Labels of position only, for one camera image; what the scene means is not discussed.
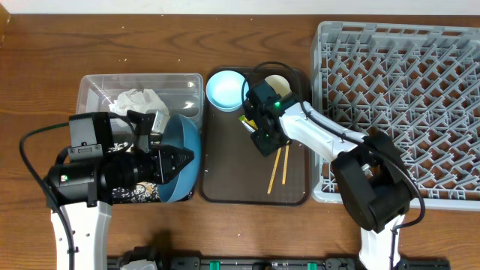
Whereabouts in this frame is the grey dishwasher rack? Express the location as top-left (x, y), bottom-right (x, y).
top-left (310, 21), bottom-right (479, 212)

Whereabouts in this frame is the light blue bowl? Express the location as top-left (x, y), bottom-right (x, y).
top-left (206, 70), bottom-right (249, 113)

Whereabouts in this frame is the cream cup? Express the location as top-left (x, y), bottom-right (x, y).
top-left (265, 75), bottom-right (291, 97)

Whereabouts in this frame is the black rectangular bin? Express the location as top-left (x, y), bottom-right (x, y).
top-left (112, 131), bottom-right (201, 203)

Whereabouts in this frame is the rice food waste pile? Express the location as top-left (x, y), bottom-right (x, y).
top-left (112, 182), bottom-right (160, 204)

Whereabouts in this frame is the brown plastic tray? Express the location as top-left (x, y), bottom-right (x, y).
top-left (197, 66), bottom-right (311, 207)

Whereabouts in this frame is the wooden chopstick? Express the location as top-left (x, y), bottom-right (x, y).
top-left (267, 148), bottom-right (281, 194)
top-left (282, 145), bottom-right (290, 185)

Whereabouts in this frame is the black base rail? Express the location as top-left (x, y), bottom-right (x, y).
top-left (106, 247), bottom-right (451, 270)

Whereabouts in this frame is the green orange snack wrapper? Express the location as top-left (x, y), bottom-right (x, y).
top-left (238, 115), bottom-right (258, 134)

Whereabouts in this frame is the white napkin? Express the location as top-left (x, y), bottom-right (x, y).
top-left (109, 88), bottom-right (170, 116)

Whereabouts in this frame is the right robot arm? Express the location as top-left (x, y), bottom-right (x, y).
top-left (241, 81), bottom-right (416, 269)

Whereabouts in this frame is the clear plastic bin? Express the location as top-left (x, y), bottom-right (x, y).
top-left (76, 73), bottom-right (205, 129)

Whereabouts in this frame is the dark blue plate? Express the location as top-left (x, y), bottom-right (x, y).
top-left (157, 114), bottom-right (202, 203)

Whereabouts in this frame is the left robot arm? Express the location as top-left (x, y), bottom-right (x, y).
top-left (46, 111), bottom-right (201, 269)

